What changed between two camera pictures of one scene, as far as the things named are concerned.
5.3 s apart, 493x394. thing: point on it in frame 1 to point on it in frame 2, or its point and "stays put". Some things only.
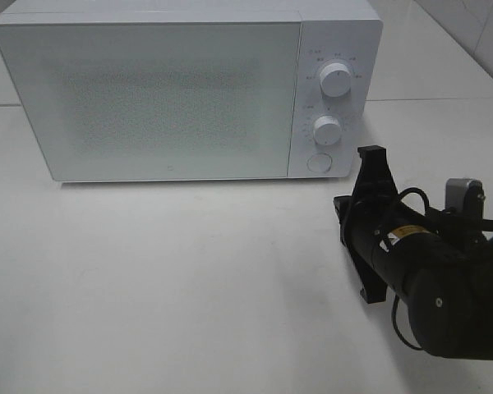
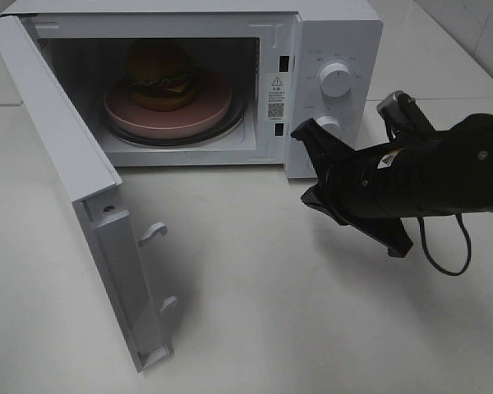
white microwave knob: [327, 130] stays put
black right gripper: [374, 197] to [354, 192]
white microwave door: [157, 101] to [89, 178]
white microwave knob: [335, 80] stays put
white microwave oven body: [151, 90] stays put
